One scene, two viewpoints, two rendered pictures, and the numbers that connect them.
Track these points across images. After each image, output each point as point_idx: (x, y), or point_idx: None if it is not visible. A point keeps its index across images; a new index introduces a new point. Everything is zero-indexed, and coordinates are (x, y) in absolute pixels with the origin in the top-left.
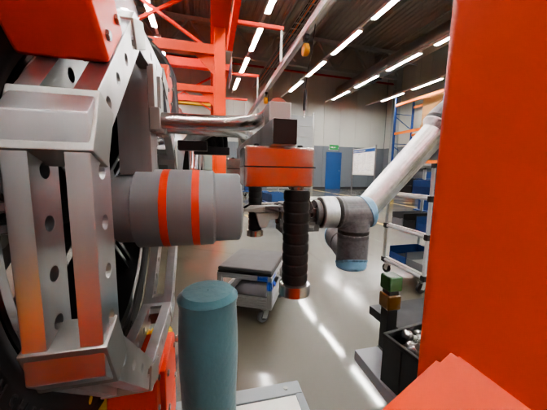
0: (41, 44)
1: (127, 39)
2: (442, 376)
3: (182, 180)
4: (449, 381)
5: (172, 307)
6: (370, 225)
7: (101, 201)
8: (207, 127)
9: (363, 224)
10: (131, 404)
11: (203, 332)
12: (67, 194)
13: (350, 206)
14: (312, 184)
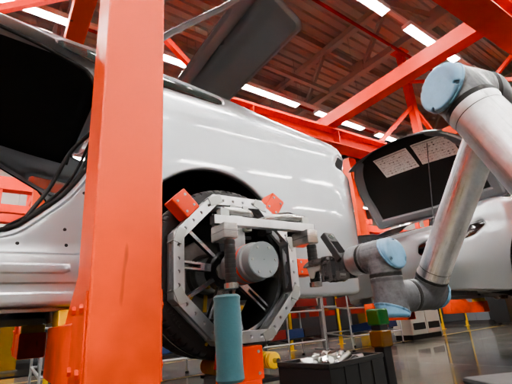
0: (180, 219)
1: (203, 206)
2: None
3: (237, 248)
4: None
5: (265, 331)
6: (390, 266)
7: (177, 252)
8: None
9: (374, 264)
10: None
11: (214, 308)
12: (210, 261)
13: (361, 249)
14: (224, 235)
